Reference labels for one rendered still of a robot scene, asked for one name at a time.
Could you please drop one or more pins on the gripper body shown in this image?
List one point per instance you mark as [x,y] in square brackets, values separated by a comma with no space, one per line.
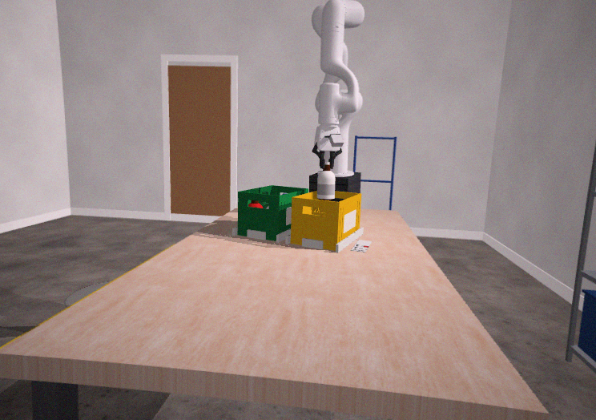
[323,143]

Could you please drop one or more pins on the white bottle with brown label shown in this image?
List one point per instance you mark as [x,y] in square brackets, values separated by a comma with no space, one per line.
[326,184]

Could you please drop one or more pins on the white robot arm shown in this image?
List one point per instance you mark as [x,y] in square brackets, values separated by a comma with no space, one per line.
[333,62]

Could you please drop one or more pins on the white paper pick list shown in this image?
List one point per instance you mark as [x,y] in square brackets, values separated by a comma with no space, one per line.
[361,246]

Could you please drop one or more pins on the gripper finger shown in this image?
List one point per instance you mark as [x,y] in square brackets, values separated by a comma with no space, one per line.
[320,155]
[333,155]

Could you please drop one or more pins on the green crate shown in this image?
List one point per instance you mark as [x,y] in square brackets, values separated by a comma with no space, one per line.
[274,220]

